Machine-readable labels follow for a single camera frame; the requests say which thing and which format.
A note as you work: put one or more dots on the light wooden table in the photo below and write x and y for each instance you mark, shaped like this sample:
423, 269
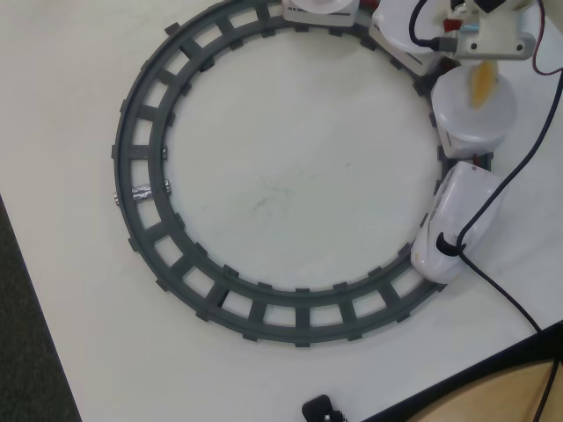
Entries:
497, 395

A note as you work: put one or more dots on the yellow egg sushi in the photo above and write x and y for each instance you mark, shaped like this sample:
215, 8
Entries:
481, 83

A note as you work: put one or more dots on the white Shinkansen toy locomotive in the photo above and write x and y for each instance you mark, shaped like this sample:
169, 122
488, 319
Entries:
462, 211

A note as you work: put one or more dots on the grey circular toy train track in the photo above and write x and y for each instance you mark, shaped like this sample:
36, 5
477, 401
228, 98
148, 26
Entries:
145, 132

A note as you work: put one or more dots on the silver foil tape strip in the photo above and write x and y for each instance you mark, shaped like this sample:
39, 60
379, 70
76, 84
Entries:
141, 193

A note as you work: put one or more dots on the black plug adapter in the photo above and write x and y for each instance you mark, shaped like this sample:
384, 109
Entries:
323, 406

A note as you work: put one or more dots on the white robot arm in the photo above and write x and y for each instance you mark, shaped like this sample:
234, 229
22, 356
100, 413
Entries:
497, 4

